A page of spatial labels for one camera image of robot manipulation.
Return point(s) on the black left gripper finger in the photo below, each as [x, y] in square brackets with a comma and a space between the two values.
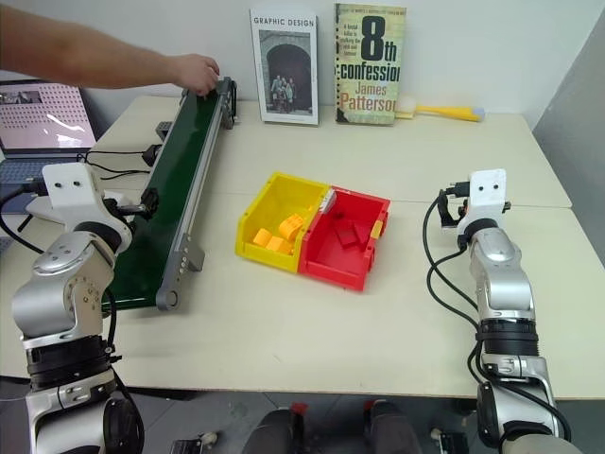
[150, 203]

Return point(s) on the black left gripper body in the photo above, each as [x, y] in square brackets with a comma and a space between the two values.
[120, 207]

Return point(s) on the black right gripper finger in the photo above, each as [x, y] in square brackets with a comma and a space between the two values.
[444, 208]

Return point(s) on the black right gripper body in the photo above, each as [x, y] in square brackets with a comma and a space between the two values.
[457, 191]

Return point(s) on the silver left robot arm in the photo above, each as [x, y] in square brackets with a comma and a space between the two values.
[61, 284]

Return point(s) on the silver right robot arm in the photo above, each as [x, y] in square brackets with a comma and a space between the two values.
[503, 279]

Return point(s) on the person's bare forearm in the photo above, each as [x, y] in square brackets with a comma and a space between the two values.
[71, 47]

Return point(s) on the green conveyor belt unit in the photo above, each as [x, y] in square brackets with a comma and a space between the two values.
[163, 198]

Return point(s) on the person's bare right hand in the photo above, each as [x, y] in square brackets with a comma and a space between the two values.
[196, 73]

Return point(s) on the red flat square block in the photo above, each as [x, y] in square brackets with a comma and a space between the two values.
[345, 236]

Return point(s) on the red plastic bin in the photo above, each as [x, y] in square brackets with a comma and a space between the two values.
[350, 265]

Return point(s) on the open laptop with pink screen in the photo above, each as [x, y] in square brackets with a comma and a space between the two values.
[42, 118]

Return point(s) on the yellow plastic bin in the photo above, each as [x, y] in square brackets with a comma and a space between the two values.
[279, 194]

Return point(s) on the yellow cube block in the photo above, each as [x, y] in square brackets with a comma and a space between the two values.
[277, 245]

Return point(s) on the grey partition panel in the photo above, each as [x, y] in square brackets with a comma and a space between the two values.
[579, 118]

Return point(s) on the yellow ridged block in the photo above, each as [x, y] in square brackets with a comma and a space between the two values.
[290, 226]

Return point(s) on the Graphic Design white book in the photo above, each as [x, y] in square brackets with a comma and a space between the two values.
[286, 66]

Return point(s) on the dark rounded shape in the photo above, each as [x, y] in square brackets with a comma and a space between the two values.
[279, 432]

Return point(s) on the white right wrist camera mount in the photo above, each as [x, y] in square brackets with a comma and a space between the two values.
[487, 194]

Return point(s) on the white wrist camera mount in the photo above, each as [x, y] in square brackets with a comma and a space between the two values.
[487, 194]
[68, 186]

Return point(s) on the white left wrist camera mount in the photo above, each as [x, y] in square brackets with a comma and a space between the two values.
[68, 186]

